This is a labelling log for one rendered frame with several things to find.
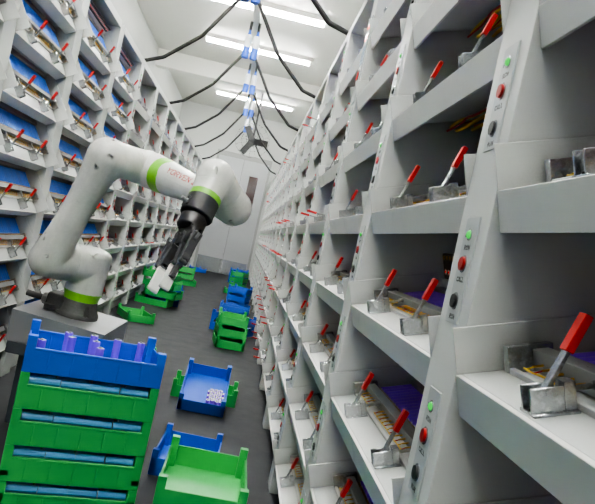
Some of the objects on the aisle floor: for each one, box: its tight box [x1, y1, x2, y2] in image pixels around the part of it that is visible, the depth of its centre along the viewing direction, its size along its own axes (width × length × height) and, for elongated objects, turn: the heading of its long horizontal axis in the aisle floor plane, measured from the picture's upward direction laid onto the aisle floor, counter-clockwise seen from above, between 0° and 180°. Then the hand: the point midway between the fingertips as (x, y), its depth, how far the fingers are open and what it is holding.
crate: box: [148, 422, 223, 476], centre depth 219 cm, size 30×20×8 cm
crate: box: [177, 357, 232, 418], centre depth 295 cm, size 30×20×8 cm
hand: (162, 279), depth 169 cm, fingers open, 5 cm apart
